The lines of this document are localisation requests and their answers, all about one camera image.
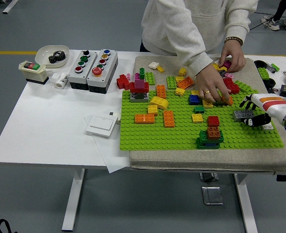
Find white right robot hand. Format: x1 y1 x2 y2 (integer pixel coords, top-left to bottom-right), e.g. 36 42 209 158
239 93 286 128

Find person's left hand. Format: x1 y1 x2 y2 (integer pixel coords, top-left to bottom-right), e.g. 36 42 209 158
218 40 247 73

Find person's right hand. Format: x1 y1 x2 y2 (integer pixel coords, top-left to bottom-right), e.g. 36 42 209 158
195 65 234 104

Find red rounded brick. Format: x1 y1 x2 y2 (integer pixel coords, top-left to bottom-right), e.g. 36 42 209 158
224 82 241 95

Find grey long brick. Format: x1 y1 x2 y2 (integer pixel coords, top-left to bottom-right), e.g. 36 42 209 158
232 109 255 122

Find blue square brick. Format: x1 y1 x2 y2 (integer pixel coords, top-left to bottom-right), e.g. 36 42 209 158
188 94 202 106

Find green long brick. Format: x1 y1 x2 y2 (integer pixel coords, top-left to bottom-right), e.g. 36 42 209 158
166 76 178 90
145 72 156 86
234 80 259 94

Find red square brick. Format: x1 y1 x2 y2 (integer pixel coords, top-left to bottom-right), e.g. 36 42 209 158
207 116 220 127

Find dark orange square brick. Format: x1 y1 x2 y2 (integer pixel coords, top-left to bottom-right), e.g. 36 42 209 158
206 126 221 140

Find yellow curved brick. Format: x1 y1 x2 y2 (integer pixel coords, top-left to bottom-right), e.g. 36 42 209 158
149 96 169 111

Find green stacked bricks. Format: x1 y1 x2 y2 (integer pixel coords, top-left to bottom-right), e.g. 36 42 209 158
196 130 225 150

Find green studded baseplate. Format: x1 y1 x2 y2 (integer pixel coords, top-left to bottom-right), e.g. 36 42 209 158
119 88 286 151

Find pink tall brick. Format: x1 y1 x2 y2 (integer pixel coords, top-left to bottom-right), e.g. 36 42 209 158
134 72 146 89

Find red wide brick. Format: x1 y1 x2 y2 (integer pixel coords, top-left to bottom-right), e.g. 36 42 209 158
129 82 150 94

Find grey square brick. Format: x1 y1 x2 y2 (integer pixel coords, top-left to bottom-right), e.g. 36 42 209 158
130 92 150 103

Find red stepped brick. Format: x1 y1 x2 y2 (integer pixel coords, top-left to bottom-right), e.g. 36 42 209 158
116 74 132 91

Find silver black tool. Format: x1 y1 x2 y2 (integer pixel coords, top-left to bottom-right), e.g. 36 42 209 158
265 62 277 74

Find background person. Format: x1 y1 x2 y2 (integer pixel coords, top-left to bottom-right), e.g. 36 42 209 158
261 0 286 32

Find metal floor box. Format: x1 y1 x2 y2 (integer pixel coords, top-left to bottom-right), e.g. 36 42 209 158
199 172 220 183

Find grey emergency stop box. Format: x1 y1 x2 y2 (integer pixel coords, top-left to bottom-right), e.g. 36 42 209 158
87 49 119 94

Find white table leg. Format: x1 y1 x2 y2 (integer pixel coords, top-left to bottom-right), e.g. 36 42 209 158
232 173 259 233
61 168 86 232

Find metal floor plate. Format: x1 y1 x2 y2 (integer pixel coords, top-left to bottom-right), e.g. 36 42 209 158
201 186 224 206

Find white paper sheet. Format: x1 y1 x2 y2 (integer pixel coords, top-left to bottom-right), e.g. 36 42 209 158
84 113 132 174

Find grey four-button box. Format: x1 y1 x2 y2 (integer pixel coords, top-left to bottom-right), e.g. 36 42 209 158
67 50 99 91

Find white pipe fitting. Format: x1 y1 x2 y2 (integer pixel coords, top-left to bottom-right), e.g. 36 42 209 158
51 72 69 89

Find black gear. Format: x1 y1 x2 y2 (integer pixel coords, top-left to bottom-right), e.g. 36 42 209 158
48 50 67 65

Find white dish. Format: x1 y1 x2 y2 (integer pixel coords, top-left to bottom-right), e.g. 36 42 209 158
34 45 70 69

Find white table foot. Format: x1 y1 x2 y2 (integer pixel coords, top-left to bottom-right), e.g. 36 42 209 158
2 0 20 14

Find wooden bead bracelet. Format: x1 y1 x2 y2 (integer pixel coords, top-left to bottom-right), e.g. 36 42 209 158
224 36 244 47

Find black floor cable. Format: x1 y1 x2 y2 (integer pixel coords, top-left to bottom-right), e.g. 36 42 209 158
249 14 276 32

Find white wall switch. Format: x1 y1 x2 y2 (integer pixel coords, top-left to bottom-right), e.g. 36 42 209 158
85 115 117 139

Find cream switch box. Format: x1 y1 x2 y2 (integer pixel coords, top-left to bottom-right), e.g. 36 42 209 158
18 60 50 85

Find black cable loop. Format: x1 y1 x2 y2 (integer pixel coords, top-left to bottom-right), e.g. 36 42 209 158
0 218 17 233

